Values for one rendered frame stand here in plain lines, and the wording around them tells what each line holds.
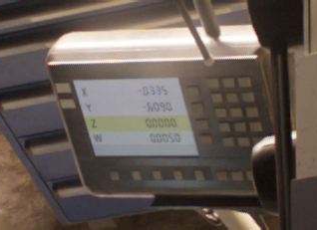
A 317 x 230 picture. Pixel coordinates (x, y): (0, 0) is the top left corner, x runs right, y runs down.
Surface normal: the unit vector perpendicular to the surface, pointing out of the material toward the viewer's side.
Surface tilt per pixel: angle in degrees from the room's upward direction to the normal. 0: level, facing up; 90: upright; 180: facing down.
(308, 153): 0
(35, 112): 90
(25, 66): 90
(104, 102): 70
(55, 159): 90
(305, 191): 0
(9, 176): 0
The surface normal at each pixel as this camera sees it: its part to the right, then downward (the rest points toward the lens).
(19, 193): -0.36, -0.65
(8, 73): -0.11, 0.74
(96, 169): -0.40, 0.50
